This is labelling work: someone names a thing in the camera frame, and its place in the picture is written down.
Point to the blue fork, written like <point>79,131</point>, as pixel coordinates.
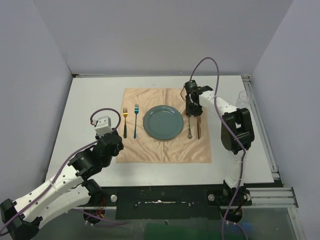
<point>136,112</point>

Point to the teal round plate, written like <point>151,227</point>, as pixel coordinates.
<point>163,122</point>

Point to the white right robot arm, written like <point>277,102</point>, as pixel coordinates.
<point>237,133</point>

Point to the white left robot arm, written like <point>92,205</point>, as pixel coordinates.
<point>70,187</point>

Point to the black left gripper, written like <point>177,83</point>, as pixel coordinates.
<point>120,147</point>

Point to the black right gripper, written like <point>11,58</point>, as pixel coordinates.
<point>190,111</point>

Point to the copper table knife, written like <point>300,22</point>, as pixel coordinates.
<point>199,131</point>

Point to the clear drinking glass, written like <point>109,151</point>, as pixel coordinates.
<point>243,100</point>

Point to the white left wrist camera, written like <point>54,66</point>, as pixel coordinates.
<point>103,126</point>

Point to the iridescent gold spoon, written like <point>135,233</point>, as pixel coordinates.
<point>189,134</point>

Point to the peach satin cloth napkin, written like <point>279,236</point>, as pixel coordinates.
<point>145,149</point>

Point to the gold fork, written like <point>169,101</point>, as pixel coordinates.
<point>125,114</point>

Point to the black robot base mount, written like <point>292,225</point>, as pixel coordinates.
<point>177,202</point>

